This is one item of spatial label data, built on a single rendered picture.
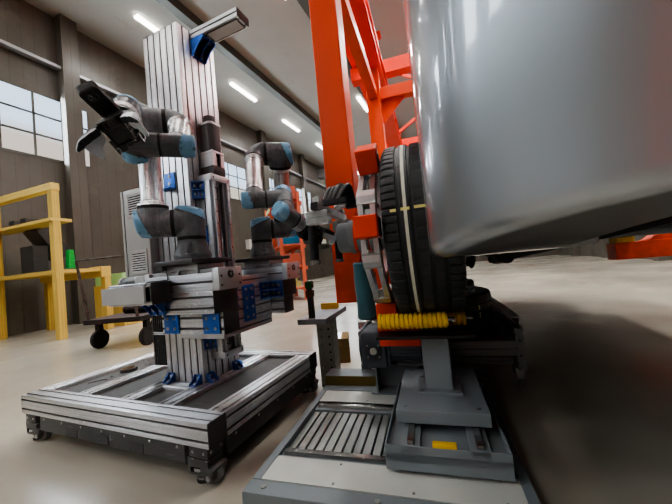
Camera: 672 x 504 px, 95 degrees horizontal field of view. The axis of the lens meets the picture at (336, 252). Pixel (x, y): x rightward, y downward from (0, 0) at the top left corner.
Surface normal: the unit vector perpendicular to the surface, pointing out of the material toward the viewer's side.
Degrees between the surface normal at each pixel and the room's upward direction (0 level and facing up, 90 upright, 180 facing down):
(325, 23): 90
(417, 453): 90
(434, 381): 90
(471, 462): 90
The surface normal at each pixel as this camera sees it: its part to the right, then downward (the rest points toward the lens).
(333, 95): -0.29, 0.00
